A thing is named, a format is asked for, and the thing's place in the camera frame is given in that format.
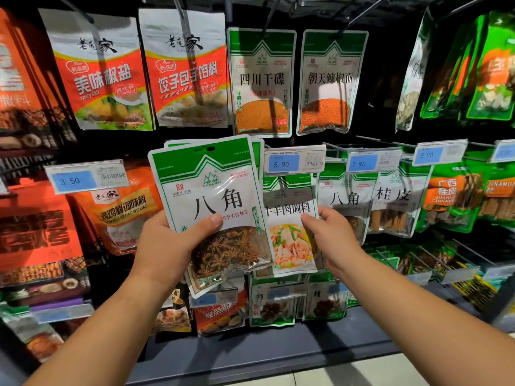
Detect star anise spice packet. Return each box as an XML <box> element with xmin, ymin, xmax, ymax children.
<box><xmin>149</xmin><ymin>134</ymin><xmax>272</xmax><ymax>298</ymax></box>

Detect orange bold-print packets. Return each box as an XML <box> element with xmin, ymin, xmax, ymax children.
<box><xmin>0</xmin><ymin>8</ymin><xmax>77</xmax><ymax>161</ymax></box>

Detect clear white-slice packets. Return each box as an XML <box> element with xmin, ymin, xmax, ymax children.
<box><xmin>394</xmin><ymin>8</ymin><xmax>436</xmax><ymax>132</ymax></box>

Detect person's left forearm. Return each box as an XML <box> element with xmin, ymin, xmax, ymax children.
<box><xmin>24</xmin><ymin>277</ymin><xmax>182</xmax><ymax>386</ymax></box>

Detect clear orange powder packets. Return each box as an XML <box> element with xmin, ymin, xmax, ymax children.
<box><xmin>227</xmin><ymin>28</ymin><xmax>297</xmax><ymax>139</ymax></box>

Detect clear chili powder packets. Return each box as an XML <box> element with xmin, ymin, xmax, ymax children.
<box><xmin>296</xmin><ymin>29</ymin><xmax>370</xmax><ymax>136</ymax></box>

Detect clear cinnamon packets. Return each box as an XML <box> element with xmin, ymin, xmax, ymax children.
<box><xmin>370</xmin><ymin>163</ymin><xmax>431</xmax><ymax>240</ymax></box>

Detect row of yellow black packets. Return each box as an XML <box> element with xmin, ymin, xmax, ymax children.
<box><xmin>459</xmin><ymin>273</ymin><xmax>502</xmax><ymax>312</ymax></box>

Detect white red-label packets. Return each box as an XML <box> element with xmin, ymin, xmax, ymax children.
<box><xmin>138</xmin><ymin>8</ymin><xmax>230</xmax><ymax>129</ymax></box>
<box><xmin>39</xmin><ymin>8</ymin><xmax>156</xmax><ymax>132</ymax></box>

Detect person's right forearm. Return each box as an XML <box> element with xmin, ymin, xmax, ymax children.
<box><xmin>330</xmin><ymin>253</ymin><xmax>515</xmax><ymax>386</ymax></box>

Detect row of green white packets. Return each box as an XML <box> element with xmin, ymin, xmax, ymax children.
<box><xmin>304</xmin><ymin>241</ymin><xmax>484</xmax><ymax>322</ymax></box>

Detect green orange Guangxi cinnamon bags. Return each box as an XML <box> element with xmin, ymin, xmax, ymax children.
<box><xmin>414</xmin><ymin>160</ymin><xmax>484</xmax><ymax>234</ymax></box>
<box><xmin>479</xmin><ymin>160</ymin><xmax>515</xmax><ymax>230</ymax></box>

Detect person's left hand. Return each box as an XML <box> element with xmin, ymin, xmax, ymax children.
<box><xmin>129</xmin><ymin>209</ymin><xmax>225</xmax><ymax>296</ymax></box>

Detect person's right hand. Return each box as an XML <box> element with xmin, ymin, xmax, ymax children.
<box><xmin>301</xmin><ymin>205</ymin><xmax>363</xmax><ymax>274</ymax></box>

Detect row of clear green-top packets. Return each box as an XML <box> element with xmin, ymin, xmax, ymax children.
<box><xmin>248</xmin><ymin>273</ymin><xmax>307</xmax><ymax>328</ymax></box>

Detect green white-slice packets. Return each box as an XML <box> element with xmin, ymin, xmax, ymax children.
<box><xmin>420</xmin><ymin>12</ymin><xmax>515</xmax><ymax>123</ymax></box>

